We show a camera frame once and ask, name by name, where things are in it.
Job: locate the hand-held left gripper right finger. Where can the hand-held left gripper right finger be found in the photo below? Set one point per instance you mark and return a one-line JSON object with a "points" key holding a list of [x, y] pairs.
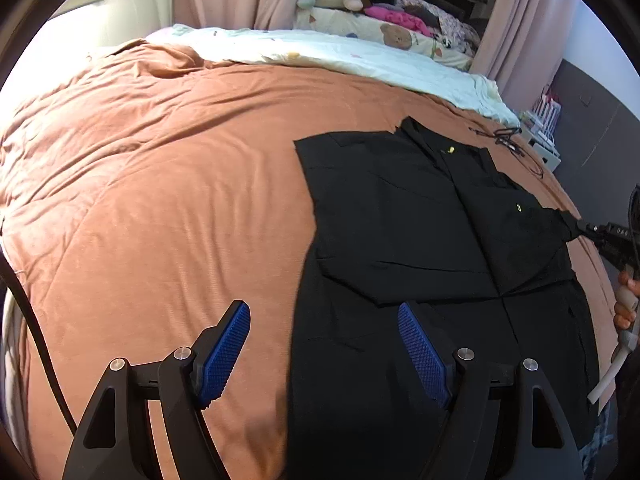
{"points": [[420, 355]]}

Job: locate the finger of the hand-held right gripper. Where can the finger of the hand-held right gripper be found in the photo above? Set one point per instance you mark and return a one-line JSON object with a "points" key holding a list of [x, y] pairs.
{"points": [[587, 227]]}

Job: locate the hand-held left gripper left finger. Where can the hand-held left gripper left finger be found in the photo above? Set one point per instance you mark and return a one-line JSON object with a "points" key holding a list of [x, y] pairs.
{"points": [[225, 355]]}

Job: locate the black shirt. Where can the black shirt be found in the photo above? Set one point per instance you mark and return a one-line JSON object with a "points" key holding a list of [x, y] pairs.
{"points": [[400, 210]]}

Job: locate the pink clothes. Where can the pink clothes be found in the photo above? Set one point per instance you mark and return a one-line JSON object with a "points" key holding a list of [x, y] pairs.
{"points": [[395, 15]]}

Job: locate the person's right hand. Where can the person's right hand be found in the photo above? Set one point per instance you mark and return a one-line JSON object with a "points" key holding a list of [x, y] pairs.
{"points": [[634, 287]]}

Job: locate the cream nightstand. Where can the cream nightstand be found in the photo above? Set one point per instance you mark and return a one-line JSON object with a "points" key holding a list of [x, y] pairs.
{"points": [[547, 157]]}

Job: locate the orange-brown blanket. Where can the orange-brown blanket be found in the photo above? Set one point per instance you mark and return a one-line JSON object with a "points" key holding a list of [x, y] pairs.
{"points": [[175, 185]]}

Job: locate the pale green bed sheet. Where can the pale green bed sheet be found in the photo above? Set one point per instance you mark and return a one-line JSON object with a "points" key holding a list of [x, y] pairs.
{"points": [[12, 360]]}

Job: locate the floral bedding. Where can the floral bedding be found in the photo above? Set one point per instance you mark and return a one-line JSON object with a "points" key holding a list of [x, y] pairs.
{"points": [[450, 25]]}

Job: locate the cream white quilt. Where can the cream white quilt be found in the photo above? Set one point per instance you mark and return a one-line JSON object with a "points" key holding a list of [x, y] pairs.
{"points": [[350, 55]]}

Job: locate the cream padded headboard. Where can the cream padded headboard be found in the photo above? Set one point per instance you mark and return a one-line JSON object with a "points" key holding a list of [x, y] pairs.
{"points": [[115, 5]]}

